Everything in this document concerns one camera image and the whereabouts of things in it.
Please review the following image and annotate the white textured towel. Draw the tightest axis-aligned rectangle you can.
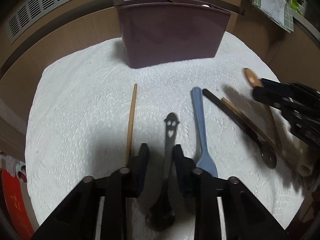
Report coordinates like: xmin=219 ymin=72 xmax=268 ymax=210
xmin=25 ymin=31 xmax=307 ymax=240

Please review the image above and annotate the wooden spoon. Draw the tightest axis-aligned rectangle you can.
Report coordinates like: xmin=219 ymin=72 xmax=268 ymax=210
xmin=244 ymin=68 xmax=283 ymax=152

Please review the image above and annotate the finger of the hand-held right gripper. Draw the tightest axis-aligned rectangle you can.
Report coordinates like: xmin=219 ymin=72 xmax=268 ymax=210
xmin=252 ymin=87 xmax=293 ymax=106
xmin=259 ymin=78 xmax=288 ymax=91

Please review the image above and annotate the person's right hand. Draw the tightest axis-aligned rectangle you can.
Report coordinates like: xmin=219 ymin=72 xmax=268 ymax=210
xmin=293 ymin=141 xmax=315 ymax=178

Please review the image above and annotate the grey countertop ledge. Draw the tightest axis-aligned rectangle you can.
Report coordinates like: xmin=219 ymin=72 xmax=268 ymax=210
xmin=293 ymin=11 xmax=320 ymax=46

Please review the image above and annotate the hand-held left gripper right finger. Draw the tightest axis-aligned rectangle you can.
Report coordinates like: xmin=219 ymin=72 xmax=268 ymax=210
xmin=173 ymin=144 xmax=288 ymax=240

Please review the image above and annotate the purple plastic utensil holder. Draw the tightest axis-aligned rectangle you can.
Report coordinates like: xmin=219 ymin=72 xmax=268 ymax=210
xmin=107 ymin=0 xmax=232 ymax=69

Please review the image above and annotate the red floor mat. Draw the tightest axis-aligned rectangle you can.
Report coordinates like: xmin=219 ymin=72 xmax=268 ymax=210
xmin=0 ymin=169 xmax=34 ymax=240

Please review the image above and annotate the wooden chopstick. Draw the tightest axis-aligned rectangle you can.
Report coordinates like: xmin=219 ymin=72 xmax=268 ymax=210
xmin=125 ymin=83 xmax=138 ymax=240
xmin=222 ymin=97 xmax=300 ymax=178

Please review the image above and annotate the black-handled metal spoon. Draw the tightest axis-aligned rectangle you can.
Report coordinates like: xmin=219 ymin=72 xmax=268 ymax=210
xmin=202 ymin=88 xmax=278 ymax=169

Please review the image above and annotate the brown kitchen cabinet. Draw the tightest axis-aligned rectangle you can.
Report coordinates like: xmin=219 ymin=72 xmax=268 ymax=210
xmin=0 ymin=0 xmax=320 ymax=110

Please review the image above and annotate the green checked dish towel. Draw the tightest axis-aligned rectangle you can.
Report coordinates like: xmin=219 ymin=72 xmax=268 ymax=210
xmin=251 ymin=0 xmax=294 ymax=33

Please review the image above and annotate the black ghost-face handle spoon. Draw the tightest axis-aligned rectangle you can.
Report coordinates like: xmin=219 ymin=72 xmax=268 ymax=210
xmin=145 ymin=112 xmax=181 ymax=232

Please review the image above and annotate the green packet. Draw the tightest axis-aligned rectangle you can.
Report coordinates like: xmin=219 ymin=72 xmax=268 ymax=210
xmin=287 ymin=0 xmax=306 ymax=16

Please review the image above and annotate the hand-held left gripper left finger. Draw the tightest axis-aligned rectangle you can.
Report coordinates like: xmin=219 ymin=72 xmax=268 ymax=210
xmin=30 ymin=143 xmax=149 ymax=240

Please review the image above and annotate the grey vent grille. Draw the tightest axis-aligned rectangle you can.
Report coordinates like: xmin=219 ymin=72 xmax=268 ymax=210
xmin=7 ymin=0 xmax=224 ymax=46

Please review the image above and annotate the blue plastic spoon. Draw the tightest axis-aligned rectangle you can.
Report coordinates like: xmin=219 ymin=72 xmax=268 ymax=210
xmin=190 ymin=87 xmax=219 ymax=178

